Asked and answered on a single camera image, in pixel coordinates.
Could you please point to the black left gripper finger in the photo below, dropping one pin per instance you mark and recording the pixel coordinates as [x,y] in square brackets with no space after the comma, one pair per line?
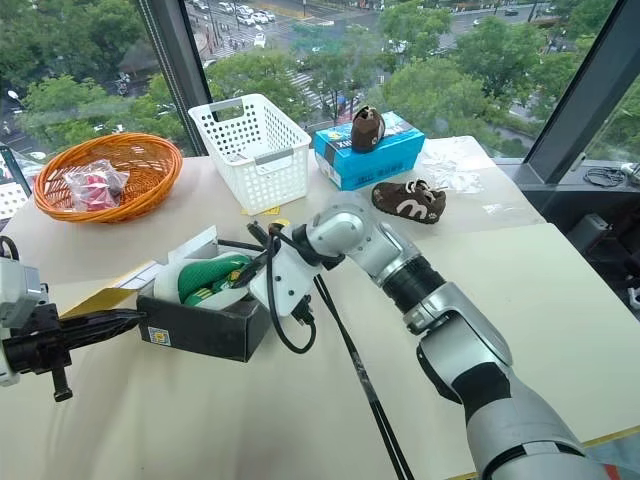
[97,331]
[102,317]

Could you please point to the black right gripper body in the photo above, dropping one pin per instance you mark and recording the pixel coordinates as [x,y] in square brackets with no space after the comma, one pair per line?
[261,235]

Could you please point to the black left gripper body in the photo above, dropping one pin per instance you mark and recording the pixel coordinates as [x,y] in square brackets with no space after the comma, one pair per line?
[32,340]

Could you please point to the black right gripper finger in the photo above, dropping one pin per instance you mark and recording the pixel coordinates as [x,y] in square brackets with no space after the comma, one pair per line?
[240,246]
[246,278]

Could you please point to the green white shoe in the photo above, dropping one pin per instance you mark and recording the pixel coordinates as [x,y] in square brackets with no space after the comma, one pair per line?
[207,275]

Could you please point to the white yellow shoebox lid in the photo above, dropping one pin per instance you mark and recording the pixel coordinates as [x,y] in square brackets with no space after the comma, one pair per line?
[145,275]

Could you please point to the black shoebox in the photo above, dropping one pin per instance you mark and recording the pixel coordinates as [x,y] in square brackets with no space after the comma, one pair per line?
[215,330]

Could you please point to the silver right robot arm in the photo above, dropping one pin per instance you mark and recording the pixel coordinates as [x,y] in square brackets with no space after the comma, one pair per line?
[480,345]

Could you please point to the blue shoebox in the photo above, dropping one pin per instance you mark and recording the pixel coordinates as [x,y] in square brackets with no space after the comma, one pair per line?
[385,160]

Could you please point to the white yellow paper label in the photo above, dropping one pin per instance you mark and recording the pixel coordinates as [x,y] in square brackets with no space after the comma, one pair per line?
[262,210]

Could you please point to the white perforated plastic basket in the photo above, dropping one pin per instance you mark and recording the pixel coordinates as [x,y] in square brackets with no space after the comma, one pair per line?
[265,165]

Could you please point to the orange wicker basket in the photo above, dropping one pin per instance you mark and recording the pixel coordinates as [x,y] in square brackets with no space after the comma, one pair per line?
[145,170]

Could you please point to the clear bag with pink items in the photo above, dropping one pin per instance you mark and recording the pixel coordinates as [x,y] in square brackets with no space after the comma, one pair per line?
[95,185]

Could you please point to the white perforated panel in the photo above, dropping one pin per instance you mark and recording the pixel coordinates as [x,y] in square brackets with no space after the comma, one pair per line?
[11,201]

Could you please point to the brown suede shoe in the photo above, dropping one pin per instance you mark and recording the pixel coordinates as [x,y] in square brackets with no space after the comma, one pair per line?
[407,202]
[364,131]

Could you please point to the dark window mullion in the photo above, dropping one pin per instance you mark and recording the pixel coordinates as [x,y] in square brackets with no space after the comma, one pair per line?
[172,60]

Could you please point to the clear crumpled plastic bag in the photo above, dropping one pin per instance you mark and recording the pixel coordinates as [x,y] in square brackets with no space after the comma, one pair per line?
[452,167]

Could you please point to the small clear plastic scrap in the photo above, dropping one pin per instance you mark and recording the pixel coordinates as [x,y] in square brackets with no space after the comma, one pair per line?
[497,207]

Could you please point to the grey box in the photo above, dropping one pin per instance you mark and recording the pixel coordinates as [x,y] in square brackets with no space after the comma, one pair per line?
[590,234]

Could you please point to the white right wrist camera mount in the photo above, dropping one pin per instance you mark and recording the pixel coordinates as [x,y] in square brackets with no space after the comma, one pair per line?
[287,280]

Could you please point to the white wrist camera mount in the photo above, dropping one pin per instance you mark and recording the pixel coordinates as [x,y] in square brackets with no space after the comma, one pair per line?
[17,292]
[287,280]

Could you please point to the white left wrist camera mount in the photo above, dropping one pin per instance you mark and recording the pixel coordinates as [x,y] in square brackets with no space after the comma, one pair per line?
[17,292]

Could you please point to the dark window frame post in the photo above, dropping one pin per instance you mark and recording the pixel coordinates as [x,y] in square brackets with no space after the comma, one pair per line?
[575,85]

